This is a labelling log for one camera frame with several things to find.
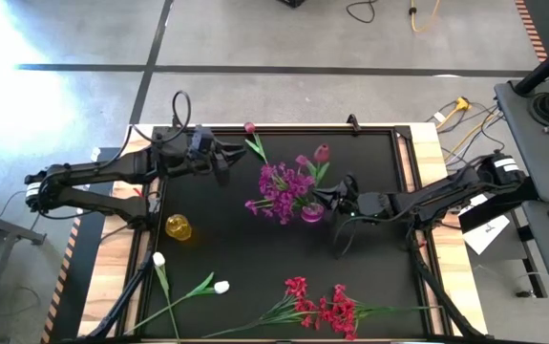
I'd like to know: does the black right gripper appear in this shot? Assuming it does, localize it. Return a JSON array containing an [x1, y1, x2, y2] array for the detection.
[[312, 186, 394, 221]]

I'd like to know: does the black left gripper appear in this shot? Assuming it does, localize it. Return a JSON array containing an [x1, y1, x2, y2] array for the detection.
[[178, 140, 248, 187]]

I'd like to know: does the pink ribbed glass vase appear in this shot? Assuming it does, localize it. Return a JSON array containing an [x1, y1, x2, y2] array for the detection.
[[300, 202, 326, 225]]

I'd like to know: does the pink tulip long stem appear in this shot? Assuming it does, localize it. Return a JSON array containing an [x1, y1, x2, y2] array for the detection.
[[305, 143, 331, 207]]

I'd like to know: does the red artificial flower bunch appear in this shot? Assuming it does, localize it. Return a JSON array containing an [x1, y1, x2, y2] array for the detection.
[[318, 284, 443, 341], [201, 275, 320, 338]]

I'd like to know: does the white artificial tulip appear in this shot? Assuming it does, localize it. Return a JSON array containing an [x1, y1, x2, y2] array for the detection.
[[122, 270, 231, 335], [152, 251, 181, 341]]

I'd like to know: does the amber textured glass vase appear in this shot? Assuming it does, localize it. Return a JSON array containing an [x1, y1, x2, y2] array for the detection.
[[164, 213, 194, 242]]

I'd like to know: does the pink tulip short stem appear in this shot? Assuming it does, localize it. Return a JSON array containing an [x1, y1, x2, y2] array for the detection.
[[243, 121, 269, 164]]

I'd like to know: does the black table mat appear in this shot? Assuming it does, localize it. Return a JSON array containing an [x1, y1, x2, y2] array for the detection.
[[140, 127, 432, 339]]

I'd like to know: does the white paper sheet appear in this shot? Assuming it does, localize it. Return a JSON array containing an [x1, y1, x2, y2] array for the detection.
[[458, 192, 512, 256]]

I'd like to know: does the black floor mat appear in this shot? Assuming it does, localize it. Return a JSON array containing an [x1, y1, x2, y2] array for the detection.
[[47, 146, 123, 344]]

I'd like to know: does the orange black hazard tape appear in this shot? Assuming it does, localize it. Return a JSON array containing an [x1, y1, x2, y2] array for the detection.
[[514, 0, 549, 64], [39, 217, 84, 344]]

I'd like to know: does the black round pole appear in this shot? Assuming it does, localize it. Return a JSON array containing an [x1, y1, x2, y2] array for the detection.
[[513, 31, 549, 97]]

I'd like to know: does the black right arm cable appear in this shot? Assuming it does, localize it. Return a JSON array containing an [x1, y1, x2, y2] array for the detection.
[[332, 172, 423, 260]]

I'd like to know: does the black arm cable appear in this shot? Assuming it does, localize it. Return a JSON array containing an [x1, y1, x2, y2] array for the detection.
[[39, 89, 193, 221], [332, 172, 423, 260]]

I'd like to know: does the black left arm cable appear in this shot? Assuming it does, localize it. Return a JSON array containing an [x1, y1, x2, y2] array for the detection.
[[39, 89, 193, 221]]

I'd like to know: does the black aluminium table frame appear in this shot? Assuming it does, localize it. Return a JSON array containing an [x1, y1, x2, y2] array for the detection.
[[119, 122, 448, 344]]

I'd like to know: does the black diagonal frame strut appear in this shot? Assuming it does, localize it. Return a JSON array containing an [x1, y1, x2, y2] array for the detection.
[[406, 224, 484, 339], [84, 251, 157, 341]]

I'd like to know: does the long yellow extension cable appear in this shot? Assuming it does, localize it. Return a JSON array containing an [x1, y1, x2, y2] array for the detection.
[[444, 110, 500, 161]]

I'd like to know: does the yellow power plug cable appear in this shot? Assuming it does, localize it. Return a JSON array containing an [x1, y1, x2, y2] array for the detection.
[[434, 96, 473, 131]]

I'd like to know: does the black looped floor cable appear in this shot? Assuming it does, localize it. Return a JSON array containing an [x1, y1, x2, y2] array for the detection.
[[346, 0, 378, 25]]

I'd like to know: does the yellow floor cable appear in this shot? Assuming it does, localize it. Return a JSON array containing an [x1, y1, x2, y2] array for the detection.
[[408, 0, 443, 34]]

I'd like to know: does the thin black floor cable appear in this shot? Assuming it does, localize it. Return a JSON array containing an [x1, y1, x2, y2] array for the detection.
[[0, 189, 36, 222]]

